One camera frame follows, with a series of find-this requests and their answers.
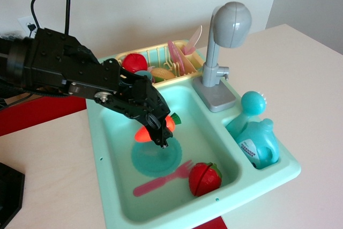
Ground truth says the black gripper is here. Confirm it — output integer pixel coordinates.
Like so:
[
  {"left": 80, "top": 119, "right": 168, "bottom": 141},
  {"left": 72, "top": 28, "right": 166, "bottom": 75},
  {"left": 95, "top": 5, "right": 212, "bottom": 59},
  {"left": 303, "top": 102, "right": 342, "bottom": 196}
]
[{"left": 112, "top": 76, "right": 173, "bottom": 149}]

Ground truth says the orange toy carrot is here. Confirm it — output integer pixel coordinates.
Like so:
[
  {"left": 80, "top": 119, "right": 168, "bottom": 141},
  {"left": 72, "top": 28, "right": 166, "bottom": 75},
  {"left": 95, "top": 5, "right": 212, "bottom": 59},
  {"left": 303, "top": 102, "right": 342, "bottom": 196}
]
[{"left": 135, "top": 113, "right": 182, "bottom": 143}]

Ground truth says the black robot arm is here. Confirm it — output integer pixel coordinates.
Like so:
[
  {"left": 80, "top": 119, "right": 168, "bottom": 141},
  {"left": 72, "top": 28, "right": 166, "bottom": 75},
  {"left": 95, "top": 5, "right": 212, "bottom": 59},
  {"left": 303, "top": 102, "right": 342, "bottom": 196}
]
[{"left": 1, "top": 29, "right": 173, "bottom": 148}]

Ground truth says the teal toy plate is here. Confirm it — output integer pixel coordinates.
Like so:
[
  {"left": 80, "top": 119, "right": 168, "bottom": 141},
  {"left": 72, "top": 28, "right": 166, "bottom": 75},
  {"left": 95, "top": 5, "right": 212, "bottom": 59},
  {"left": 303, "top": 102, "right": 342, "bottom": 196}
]
[{"left": 131, "top": 138, "right": 182, "bottom": 178}]

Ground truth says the pink toy plate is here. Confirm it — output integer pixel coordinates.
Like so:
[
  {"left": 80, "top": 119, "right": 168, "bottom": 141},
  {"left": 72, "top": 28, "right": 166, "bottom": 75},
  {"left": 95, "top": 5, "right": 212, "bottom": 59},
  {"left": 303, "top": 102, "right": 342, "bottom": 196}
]
[{"left": 167, "top": 40, "right": 185, "bottom": 76}]

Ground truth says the pink toy fork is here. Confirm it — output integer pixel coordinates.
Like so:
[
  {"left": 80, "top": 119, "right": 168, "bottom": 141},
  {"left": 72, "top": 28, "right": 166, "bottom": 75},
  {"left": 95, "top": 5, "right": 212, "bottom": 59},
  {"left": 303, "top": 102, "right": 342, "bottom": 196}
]
[{"left": 133, "top": 160, "right": 193, "bottom": 197}]

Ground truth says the mint green toy sink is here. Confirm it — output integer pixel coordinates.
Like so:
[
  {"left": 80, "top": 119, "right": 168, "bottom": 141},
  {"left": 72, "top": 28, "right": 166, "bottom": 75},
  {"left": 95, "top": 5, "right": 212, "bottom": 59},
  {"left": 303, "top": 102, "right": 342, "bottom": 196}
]
[{"left": 86, "top": 76, "right": 301, "bottom": 228}]

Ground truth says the red toy strawberry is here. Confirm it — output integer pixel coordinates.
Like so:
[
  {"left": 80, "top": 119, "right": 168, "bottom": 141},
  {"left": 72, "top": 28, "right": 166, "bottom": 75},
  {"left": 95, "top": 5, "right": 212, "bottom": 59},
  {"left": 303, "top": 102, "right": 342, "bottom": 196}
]
[{"left": 189, "top": 162, "right": 222, "bottom": 197}]

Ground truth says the yellow toy corn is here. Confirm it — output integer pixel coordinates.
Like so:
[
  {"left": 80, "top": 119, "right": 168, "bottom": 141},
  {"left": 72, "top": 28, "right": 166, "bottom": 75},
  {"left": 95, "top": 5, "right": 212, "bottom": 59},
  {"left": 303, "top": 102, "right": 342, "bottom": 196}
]
[{"left": 151, "top": 68, "right": 176, "bottom": 82}]

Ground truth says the teal toy cup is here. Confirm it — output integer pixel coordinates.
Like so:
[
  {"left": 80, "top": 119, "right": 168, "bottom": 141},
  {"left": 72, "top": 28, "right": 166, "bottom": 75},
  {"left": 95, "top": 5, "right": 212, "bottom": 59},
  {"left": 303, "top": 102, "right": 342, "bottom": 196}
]
[{"left": 135, "top": 70, "right": 153, "bottom": 82}]

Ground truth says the yellow dish rack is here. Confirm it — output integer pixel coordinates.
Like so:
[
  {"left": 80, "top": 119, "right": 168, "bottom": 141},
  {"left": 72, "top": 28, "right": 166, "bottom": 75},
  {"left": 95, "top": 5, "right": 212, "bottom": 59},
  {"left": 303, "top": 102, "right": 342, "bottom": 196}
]
[{"left": 115, "top": 40, "right": 204, "bottom": 85}]

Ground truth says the red toy tomato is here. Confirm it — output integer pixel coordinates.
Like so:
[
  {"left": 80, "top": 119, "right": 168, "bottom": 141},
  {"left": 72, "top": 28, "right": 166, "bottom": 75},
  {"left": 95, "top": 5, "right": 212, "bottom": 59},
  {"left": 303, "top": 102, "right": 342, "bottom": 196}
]
[{"left": 122, "top": 53, "right": 148, "bottom": 73}]

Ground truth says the pink toy knife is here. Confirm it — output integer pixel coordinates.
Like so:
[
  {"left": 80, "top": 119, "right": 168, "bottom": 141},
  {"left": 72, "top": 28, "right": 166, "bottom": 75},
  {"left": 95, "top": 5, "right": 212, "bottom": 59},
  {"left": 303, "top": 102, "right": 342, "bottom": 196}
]
[{"left": 182, "top": 25, "right": 203, "bottom": 55}]

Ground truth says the teal cleanser bottle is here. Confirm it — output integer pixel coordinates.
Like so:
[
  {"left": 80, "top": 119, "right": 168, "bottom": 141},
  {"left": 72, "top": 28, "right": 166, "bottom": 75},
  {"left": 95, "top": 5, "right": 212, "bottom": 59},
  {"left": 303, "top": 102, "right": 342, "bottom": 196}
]
[{"left": 235, "top": 119, "right": 280, "bottom": 169}]

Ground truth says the teal dish brush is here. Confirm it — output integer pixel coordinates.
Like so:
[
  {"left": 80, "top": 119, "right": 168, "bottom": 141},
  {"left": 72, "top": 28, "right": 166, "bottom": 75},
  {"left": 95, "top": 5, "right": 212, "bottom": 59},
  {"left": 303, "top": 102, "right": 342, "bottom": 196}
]
[{"left": 226, "top": 91, "right": 266, "bottom": 138}]

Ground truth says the grey toy faucet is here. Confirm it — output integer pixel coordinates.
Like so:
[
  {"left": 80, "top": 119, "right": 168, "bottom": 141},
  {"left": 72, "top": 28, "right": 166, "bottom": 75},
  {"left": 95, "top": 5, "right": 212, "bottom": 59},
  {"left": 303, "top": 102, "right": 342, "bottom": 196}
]
[{"left": 191, "top": 1, "right": 252, "bottom": 113}]

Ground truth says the black base block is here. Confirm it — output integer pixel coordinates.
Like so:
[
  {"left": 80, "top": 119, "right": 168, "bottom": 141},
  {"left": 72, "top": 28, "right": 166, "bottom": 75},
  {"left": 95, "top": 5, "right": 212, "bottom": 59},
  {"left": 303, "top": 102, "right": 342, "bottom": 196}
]
[{"left": 1, "top": 163, "right": 25, "bottom": 228}]

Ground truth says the black cable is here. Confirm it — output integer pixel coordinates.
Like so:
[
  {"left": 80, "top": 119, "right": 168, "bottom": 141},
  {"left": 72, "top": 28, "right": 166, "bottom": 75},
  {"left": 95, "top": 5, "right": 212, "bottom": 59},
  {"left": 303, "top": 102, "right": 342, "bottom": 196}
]
[{"left": 65, "top": 0, "right": 72, "bottom": 35}]

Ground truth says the white wall outlet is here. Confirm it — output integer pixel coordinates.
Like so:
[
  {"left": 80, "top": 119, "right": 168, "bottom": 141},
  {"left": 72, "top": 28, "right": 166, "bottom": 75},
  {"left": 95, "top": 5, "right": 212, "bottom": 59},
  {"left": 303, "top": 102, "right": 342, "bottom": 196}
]
[{"left": 18, "top": 16, "right": 38, "bottom": 38}]

